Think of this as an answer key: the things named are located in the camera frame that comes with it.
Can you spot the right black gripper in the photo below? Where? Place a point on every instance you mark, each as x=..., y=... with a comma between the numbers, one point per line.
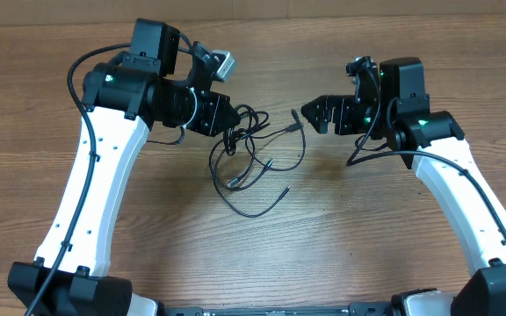
x=342, y=105

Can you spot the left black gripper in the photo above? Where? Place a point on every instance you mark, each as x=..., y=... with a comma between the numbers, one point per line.
x=213, y=125

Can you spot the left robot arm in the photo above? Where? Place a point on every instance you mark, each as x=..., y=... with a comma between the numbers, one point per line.
x=159, y=76

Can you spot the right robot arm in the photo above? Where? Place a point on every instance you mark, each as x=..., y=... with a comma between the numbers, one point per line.
x=390, y=103

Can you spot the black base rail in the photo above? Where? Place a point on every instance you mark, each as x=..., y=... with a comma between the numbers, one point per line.
x=270, y=311

